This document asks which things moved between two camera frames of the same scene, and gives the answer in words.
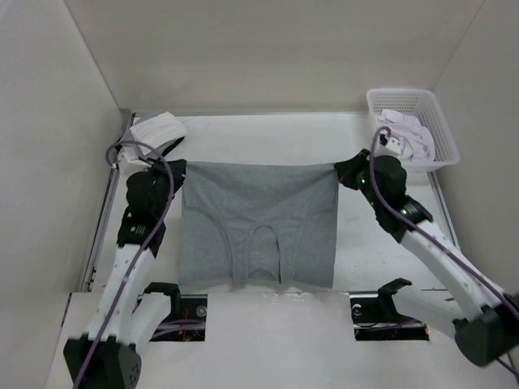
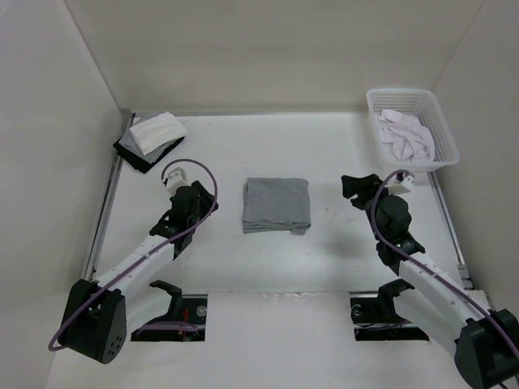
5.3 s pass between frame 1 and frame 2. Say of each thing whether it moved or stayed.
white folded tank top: stayed
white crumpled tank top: stayed
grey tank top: moved
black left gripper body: moved
